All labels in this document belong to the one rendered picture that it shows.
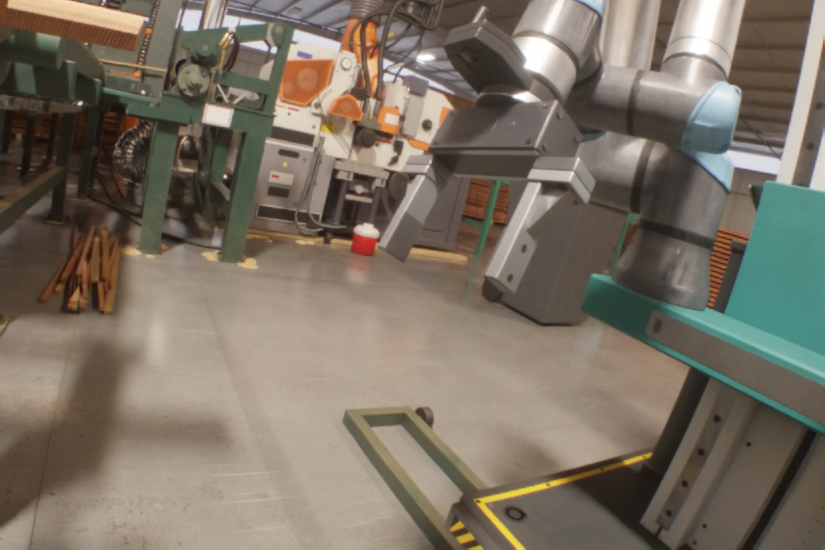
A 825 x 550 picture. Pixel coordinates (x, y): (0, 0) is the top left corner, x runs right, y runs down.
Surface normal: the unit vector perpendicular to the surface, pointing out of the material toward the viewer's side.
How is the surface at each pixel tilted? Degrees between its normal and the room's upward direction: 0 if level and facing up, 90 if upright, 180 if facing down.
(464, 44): 155
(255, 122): 90
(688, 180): 90
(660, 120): 124
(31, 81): 90
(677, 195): 91
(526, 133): 67
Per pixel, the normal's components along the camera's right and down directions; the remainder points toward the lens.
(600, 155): -0.60, 0.15
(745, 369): -0.87, -0.12
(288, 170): 0.48, 0.29
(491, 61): -0.47, 0.87
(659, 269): -0.52, -0.29
